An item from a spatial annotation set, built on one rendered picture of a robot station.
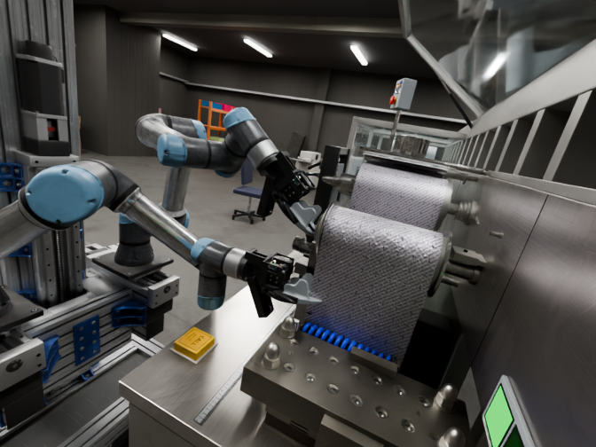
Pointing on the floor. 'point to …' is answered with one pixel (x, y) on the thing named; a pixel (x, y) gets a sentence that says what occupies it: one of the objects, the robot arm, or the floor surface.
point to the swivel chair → (247, 192)
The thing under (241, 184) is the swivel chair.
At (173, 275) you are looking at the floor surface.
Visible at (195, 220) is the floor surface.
